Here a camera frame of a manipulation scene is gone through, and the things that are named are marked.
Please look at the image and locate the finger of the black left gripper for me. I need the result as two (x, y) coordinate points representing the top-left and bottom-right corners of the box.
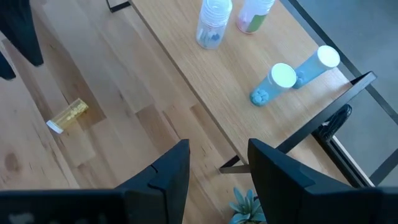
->
(0, 51), (17, 81)
(0, 0), (44, 67)

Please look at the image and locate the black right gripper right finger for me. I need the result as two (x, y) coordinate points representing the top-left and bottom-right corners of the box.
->
(248, 138), (355, 224)

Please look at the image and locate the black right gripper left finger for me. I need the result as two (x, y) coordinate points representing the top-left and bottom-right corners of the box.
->
(114, 139), (191, 224)

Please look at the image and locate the yellow pill bottle white cap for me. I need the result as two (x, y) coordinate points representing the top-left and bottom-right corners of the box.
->
(45, 98), (90, 134)

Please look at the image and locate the blue pill bottle white cap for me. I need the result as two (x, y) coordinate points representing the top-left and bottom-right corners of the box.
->
(292, 45), (341, 90)
(249, 62), (298, 108)

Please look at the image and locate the clear plastic pill bottle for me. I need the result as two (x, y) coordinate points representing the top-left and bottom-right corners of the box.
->
(236, 0), (276, 34)
(195, 0), (233, 50)

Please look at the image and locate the potted green succulent plant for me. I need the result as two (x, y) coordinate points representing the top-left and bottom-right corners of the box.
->
(228, 186), (268, 224)

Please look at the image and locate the black clamp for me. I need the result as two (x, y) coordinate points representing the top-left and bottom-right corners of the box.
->
(312, 104), (353, 142)

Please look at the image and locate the black metal table frame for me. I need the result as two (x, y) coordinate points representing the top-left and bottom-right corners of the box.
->
(312, 130), (398, 188)

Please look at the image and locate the wooden shelf with black frame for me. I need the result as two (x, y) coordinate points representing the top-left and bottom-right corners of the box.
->
(105, 0), (379, 175)

